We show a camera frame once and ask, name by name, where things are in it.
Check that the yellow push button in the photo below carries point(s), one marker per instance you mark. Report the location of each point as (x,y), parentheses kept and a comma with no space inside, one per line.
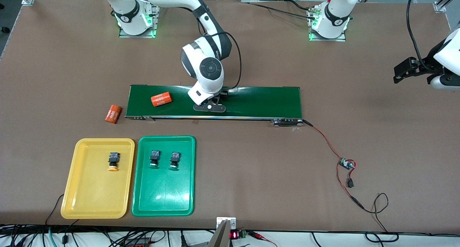
(113,157)

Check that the yellow plastic tray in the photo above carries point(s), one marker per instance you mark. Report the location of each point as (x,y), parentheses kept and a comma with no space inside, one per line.
(97,196)

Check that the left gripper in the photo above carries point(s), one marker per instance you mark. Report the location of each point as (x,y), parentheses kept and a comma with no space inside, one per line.
(426,68)

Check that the green push button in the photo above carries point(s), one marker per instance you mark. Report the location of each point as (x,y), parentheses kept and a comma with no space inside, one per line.
(174,156)
(155,155)

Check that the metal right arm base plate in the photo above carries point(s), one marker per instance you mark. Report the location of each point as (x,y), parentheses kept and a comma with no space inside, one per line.
(136,36)

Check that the green conveyor belt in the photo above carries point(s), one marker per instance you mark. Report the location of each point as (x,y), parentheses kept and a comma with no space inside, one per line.
(269,96)

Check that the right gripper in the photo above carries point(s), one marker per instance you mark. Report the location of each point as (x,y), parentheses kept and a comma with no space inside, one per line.
(221,94)

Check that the orange cylinder with white print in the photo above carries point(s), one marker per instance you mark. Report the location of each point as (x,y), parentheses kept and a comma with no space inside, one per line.
(161,99)
(113,114)

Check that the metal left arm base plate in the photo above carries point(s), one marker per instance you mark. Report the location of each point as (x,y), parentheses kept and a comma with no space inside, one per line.
(329,40)

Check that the red digit display module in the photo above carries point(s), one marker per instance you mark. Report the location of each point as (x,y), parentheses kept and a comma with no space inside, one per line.
(234,235)

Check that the small black switch connector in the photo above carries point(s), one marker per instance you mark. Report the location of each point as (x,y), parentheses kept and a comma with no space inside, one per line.
(350,183)

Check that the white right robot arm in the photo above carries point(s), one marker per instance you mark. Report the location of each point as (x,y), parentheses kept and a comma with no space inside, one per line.
(210,65)

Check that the small green circuit board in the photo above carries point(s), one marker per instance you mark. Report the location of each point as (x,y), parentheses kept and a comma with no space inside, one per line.
(346,163)

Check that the red black clip lead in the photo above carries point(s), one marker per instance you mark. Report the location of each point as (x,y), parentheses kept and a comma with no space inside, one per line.
(260,236)

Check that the green plastic tray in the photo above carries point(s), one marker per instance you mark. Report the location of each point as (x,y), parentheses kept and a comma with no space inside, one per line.
(163,193)

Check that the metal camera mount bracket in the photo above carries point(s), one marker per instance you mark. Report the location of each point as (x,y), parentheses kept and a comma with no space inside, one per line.
(221,236)

